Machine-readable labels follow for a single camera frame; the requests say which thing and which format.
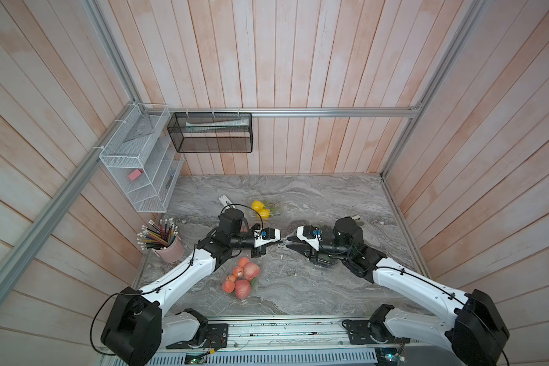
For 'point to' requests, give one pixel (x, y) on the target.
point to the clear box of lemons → (268, 208)
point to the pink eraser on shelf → (135, 174)
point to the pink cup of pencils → (164, 239)
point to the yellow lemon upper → (257, 205)
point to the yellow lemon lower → (264, 213)
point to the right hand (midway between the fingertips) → (288, 239)
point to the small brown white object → (358, 219)
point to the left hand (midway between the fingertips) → (278, 241)
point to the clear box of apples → (242, 278)
